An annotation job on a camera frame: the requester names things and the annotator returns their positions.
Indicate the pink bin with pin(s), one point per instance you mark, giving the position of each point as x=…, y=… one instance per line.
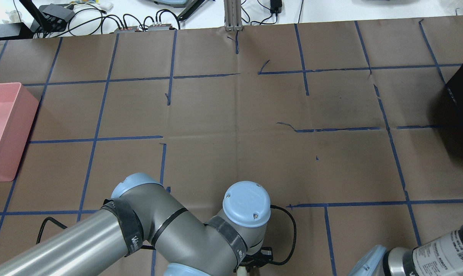
x=17, y=111

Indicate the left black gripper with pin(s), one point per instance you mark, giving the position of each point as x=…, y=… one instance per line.
x=253, y=266

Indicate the small grey hub box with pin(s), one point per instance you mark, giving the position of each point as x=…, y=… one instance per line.
x=160, y=26

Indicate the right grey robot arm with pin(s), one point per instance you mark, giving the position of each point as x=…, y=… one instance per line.
x=440, y=257

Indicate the brown paper table cover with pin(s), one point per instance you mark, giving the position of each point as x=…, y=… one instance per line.
x=345, y=123

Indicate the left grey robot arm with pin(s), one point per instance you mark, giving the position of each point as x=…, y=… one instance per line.
x=141, y=210

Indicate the black power adapter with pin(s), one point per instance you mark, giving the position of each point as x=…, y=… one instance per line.
x=276, y=6

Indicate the aluminium extrusion post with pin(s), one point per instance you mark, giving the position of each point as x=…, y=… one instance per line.
x=233, y=15

